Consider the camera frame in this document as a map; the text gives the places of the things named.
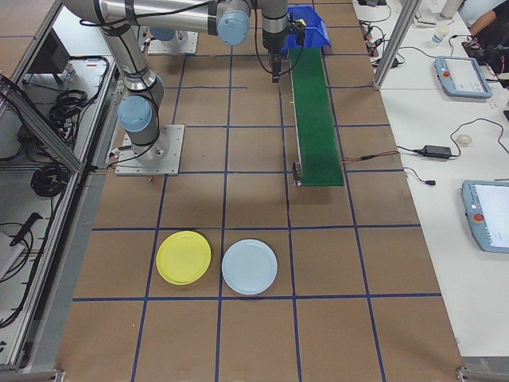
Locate light blue round plate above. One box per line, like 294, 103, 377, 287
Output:
221, 238, 278, 296

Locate yellow round plate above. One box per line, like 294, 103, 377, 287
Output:
155, 230, 213, 286

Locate blue plastic storage bin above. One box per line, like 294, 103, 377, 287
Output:
279, 4, 332, 56

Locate green conveyor belt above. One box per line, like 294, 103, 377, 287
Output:
284, 46, 345, 189

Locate white side table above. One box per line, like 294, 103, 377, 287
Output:
379, 89, 509, 359
352, 0, 509, 95

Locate white paper cup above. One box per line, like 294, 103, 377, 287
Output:
432, 26, 452, 46

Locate black power adapter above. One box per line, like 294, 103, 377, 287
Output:
413, 145, 454, 159

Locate light blue teach pendant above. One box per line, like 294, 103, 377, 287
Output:
433, 55, 494, 99
460, 179, 509, 255

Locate white power strip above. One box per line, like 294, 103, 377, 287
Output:
67, 55, 111, 75

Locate person in black shirt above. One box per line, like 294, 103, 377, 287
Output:
468, 7, 509, 76

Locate black box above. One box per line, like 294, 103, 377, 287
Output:
23, 28, 73, 85

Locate aluminium corner bar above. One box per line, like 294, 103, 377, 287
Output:
453, 364, 509, 382
0, 368, 67, 382

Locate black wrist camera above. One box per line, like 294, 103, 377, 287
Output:
286, 12, 308, 45

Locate white square base plate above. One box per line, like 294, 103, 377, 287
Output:
146, 30, 199, 55
115, 124, 186, 177

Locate tangled black cables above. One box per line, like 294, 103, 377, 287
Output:
357, 14, 390, 68

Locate aluminium profile post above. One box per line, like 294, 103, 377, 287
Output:
371, 0, 417, 92

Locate red black wire pair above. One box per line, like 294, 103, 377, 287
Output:
341, 150, 399, 166

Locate black cable with plug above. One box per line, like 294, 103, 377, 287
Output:
403, 166, 437, 188

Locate thin black adapter cable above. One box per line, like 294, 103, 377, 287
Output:
451, 118, 509, 160

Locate black cable coil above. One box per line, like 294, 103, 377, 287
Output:
30, 162, 67, 198
49, 89, 91, 132

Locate metal V-shaped frame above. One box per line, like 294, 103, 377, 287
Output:
0, 0, 120, 373

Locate black handle tool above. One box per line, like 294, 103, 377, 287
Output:
10, 212, 44, 246

